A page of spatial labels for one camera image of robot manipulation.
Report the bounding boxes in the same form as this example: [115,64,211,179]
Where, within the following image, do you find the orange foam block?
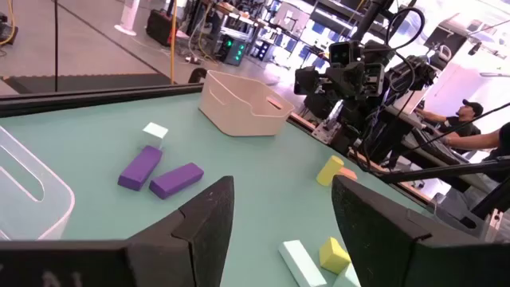
[338,167,359,182]

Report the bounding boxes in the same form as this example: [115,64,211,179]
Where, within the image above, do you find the yellow foam cylinder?
[316,155,345,187]

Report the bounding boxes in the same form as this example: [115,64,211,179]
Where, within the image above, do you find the computer with green lights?
[217,33,247,67]

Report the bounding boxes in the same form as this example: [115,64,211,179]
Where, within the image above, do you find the black table edge rail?
[0,83,204,119]

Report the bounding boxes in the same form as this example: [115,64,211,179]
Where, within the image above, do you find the clear plastic bin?
[0,125,76,241]

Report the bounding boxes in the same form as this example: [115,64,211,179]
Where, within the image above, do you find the white building pillar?
[114,0,141,37]

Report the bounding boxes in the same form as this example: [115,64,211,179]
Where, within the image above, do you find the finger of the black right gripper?
[363,63,386,98]
[293,65,320,96]

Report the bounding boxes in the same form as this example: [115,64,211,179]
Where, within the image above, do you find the long white foam block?
[277,239,328,287]

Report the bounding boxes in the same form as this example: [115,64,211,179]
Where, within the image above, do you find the beige plastic bin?
[198,70,296,138]

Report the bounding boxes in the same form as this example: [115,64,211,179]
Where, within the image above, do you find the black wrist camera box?
[328,41,363,67]

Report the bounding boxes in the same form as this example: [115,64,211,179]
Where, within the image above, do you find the grey metal bracket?
[430,191,504,242]

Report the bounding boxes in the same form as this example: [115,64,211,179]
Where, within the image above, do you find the white foam cube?
[142,122,169,151]

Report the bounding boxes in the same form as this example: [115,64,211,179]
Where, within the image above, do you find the yellow foam block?
[319,237,351,275]

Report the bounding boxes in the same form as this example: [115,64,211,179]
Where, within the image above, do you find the person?
[416,99,485,155]
[437,121,510,183]

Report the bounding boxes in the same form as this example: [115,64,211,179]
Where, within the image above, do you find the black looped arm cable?
[385,6,426,53]

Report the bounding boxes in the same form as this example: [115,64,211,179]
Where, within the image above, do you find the purple rectangular foam block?
[149,162,205,200]
[117,145,163,191]

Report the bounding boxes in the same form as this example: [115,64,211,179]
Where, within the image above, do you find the black equipment case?
[145,8,176,47]

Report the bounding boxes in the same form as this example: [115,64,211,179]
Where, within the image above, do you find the hanging black cable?
[53,0,60,92]

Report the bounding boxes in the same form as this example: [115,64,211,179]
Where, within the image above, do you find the black metal frame bar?
[378,157,510,185]

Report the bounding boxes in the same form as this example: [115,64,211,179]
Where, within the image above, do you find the black table clamp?
[187,67,208,85]

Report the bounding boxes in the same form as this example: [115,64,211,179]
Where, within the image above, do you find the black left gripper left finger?
[127,175,235,287]

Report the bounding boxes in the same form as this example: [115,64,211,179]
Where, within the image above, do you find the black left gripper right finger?
[331,174,510,287]

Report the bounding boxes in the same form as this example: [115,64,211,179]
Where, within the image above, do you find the storage shelf with bins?
[270,0,359,69]

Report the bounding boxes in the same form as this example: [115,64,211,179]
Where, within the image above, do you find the hanging yellow cable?
[170,0,179,85]

